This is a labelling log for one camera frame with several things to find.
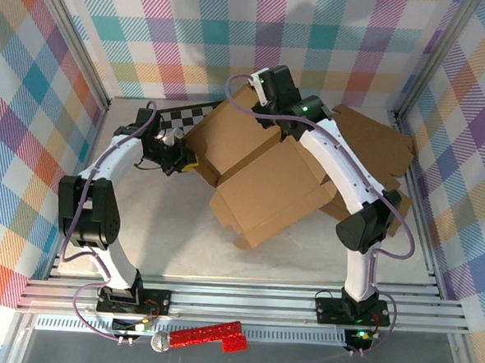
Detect aluminium frame post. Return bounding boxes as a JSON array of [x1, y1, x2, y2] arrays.
[[393, 0, 483, 125], [24, 0, 118, 113]]

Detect aluminium front frame rail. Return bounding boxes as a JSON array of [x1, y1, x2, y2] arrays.
[[16, 260, 474, 340]]

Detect red glitter block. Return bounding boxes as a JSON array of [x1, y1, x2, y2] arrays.
[[168, 316, 251, 356]]

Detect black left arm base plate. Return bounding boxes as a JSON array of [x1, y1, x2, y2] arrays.
[[95, 284, 173, 319]]

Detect white slotted cable duct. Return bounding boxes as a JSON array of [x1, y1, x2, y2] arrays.
[[35, 310, 348, 349]]

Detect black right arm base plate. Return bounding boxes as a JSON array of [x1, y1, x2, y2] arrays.
[[314, 295, 393, 328]]

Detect black grey checkerboard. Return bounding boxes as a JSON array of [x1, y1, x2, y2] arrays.
[[157, 98, 224, 134]]

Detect silver glitter ball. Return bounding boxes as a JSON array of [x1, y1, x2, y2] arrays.
[[150, 331, 173, 354]]

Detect brown cardboard mailer box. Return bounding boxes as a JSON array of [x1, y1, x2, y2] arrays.
[[321, 103, 419, 238], [173, 80, 346, 256]]

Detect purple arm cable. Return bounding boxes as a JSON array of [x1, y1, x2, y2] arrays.
[[53, 95, 158, 344], [210, 73, 425, 360]]

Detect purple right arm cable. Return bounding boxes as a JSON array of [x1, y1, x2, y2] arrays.
[[210, 73, 425, 360]]

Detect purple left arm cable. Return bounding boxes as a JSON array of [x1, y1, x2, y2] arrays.
[[53, 95, 158, 344]]

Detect small controller board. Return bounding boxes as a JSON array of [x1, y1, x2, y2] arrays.
[[111, 316, 156, 337], [344, 327, 376, 353]]

